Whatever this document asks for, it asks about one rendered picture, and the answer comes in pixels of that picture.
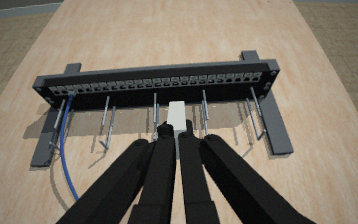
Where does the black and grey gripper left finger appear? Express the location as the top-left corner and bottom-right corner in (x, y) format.
(55, 101), (178, 224)

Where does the blue patch cord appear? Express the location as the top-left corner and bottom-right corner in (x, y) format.
(60, 101), (79, 201)

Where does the dark grey patch panel rack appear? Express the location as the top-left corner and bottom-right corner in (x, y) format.
(30, 50), (294, 167)

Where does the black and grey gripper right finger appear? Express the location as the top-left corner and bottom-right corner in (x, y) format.
(176, 101), (317, 224)

